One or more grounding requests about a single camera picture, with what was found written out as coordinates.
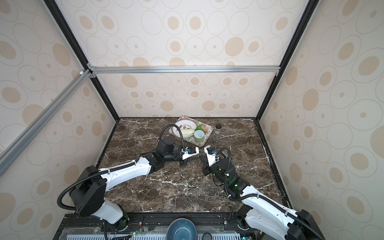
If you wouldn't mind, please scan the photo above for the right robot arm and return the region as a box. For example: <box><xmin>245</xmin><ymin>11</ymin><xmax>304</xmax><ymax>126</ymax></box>
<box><xmin>200</xmin><ymin>146</ymin><xmax>325</xmax><ymax>240</ymax></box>

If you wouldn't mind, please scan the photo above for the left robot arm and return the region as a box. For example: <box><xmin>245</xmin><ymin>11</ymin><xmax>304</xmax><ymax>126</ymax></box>
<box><xmin>57</xmin><ymin>131</ymin><xmax>199</xmax><ymax>227</ymax></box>

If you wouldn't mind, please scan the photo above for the green tin can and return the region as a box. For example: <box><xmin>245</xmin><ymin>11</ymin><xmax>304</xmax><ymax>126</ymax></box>
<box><xmin>194</xmin><ymin>130</ymin><xmax>205</xmax><ymax>144</ymax></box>

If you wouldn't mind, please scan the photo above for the empty glass shaker silver lid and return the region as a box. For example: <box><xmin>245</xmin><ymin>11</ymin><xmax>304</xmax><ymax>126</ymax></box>
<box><xmin>213</xmin><ymin>134</ymin><xmax>221</xmax><ymax>143</ymax></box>

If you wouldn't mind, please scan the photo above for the pale cabbage piece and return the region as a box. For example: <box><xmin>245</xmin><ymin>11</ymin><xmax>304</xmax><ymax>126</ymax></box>
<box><xmin>181</xmin><ymin>129</ymin><xmax>195</xmax><ymax>139</ymax></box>

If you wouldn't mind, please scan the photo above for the green leaf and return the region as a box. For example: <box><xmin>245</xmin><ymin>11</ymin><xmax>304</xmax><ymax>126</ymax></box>
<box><xmin>195</xmin><ymin>125</ymin><xmax>207</xmax><ymax>134</ymax></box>

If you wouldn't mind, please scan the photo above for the herb jar black lid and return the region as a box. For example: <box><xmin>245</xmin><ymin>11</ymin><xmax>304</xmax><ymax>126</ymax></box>
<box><xmin>215</xmin><ymin>123</ymin><xmax>222</xmax><ymax>137</ymax></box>

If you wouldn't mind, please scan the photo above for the white plate with rim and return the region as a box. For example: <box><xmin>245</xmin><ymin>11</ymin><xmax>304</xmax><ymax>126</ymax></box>
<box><xmin>171</xmin><ymin>119</ymin><xmax>197</xmax><ymax>138</ymax></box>

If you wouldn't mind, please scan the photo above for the blue bowl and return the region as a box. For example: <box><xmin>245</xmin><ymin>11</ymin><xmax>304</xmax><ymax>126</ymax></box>
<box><xmin>166</xmin><ymin>218</ymin><xmax>198</xmax><ymax>240</ymax></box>

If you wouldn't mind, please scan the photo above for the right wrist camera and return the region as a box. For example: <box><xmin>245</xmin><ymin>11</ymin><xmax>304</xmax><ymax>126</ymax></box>
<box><xmin>204</xmin><ymin>146</ymin><xmax>217</xmax><ymax>167</ymax></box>

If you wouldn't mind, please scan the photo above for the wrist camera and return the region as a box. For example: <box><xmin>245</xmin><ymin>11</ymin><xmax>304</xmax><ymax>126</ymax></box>
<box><xmin>182</xmin><ymin>147</ymin><xmax>200</xmax><ymax>160</ymax></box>
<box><xmin>204</xmin><ymin>146</ymin><xmax>217</xmax><ymax>167</ymax></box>

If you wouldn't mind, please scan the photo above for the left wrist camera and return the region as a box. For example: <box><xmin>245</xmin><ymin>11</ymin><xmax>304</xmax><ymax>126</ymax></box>
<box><xmin>182</xmin><ymin>147</ymin><xmax>200</xmax><ymax>160</ymax></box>

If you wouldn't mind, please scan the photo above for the horizontal aluminium rail back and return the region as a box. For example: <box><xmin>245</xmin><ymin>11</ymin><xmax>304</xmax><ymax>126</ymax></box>
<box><xmin>87</xmin><ymin>65</ymin><xmax>281</xmax><ymax>76</ymax></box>

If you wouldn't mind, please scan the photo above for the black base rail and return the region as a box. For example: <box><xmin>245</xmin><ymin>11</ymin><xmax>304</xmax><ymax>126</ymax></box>
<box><xmin>54</xmin><ymin>213</ymin><xmax>272</xmax><ymax>240</ymax></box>

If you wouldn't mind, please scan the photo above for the diagonal aluminium rail left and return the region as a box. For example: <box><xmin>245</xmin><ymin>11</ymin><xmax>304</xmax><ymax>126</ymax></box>
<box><xmin>1</xmin><ymin>69</ymin><xmax>91</xmax><ymax>175</ymax></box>

